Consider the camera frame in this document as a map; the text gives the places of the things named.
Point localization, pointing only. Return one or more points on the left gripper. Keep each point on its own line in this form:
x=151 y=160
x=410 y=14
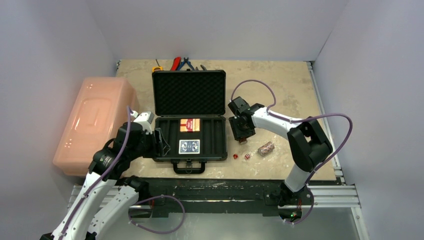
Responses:
x=157 y=148

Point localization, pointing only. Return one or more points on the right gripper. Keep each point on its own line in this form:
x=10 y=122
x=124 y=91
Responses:
x=239 y=133

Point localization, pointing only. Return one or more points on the blue playing card deck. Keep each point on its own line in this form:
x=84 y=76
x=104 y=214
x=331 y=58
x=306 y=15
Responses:
x=189 y=146

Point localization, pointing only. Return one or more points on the red Texas Hold'em card deck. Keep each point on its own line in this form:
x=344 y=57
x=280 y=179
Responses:
x=190 y=125

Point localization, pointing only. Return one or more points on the black poker carrying case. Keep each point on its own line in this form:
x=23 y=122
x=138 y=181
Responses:
x=198 y=94

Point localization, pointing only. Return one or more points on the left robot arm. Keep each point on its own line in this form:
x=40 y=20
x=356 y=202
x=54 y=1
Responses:
x=86 y=219

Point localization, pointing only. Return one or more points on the orange plastic storage bin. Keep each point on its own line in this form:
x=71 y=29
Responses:
x=99 y=110

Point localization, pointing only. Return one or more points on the yellow tape measure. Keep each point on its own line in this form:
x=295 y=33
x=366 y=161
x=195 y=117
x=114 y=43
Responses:
x=157 y=68

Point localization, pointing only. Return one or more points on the blue handled cutters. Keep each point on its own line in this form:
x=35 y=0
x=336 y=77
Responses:
x=185 y=61

